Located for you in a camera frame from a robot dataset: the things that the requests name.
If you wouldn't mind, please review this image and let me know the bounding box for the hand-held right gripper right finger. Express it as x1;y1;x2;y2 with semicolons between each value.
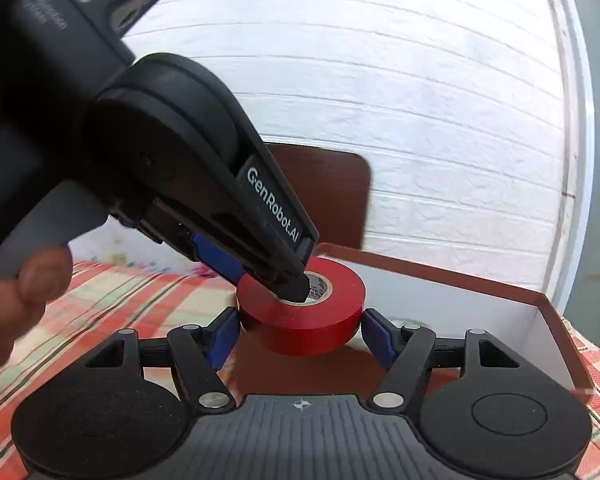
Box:
362;309;521;411

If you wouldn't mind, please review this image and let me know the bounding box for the brown chair back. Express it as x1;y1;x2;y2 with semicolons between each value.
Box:
265;142;372;252

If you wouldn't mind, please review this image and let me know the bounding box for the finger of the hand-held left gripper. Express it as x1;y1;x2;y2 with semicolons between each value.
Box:
266;260;313;307
149;201;248;286

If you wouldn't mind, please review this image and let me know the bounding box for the red tape roll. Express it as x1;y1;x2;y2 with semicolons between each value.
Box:
236;256;367;356

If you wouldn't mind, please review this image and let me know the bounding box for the white printed cloth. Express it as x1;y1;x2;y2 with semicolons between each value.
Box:
67;215;241;281

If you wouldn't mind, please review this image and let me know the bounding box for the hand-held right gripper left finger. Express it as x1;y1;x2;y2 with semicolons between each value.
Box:
85;307;242;413

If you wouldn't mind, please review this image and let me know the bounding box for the person's left hand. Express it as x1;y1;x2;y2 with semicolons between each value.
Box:
0;91;75;378

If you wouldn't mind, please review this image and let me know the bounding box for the brown box with white inside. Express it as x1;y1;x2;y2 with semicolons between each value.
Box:
230;242;596;401

